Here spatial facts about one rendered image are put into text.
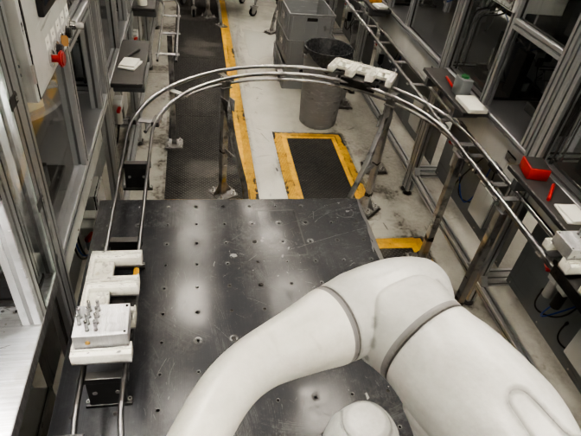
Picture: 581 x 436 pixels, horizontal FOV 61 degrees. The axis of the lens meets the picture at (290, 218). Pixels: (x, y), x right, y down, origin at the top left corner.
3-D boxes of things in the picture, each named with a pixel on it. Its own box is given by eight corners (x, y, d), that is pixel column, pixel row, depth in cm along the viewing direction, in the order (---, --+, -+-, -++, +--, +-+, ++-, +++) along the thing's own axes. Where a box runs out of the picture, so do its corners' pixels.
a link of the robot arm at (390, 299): (316, 259, 61) (390, 338, 53) (418, 220, 70) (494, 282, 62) (302, 327, 70) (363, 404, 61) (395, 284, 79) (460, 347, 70)
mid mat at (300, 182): (375, 213, 321) (375, 211, 320) (291, 214, 310) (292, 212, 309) (340, 133, 396) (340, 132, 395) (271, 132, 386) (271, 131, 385)
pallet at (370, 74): (325, 80, 279) (328, 63, 273) (333, 72, 290) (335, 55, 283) (387, 98, 271) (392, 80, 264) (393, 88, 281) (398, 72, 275)
